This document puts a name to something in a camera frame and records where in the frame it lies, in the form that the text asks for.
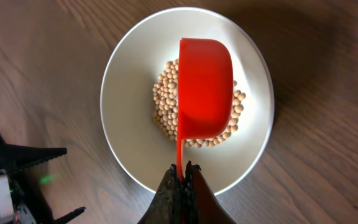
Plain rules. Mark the cream round bowl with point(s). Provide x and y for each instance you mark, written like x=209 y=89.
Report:
x=126 y=103

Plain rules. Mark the pile of beans in bowl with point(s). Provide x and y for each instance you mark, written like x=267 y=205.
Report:
x=165 y=114

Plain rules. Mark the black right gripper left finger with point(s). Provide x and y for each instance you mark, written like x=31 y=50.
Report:
x=165 y=207

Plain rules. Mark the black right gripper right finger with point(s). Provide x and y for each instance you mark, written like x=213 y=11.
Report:
x=199 y=203

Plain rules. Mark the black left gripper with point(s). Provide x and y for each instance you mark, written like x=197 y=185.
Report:
x=29 y=206

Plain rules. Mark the red measuring scoop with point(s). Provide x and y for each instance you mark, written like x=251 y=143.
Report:
x=205 y=88

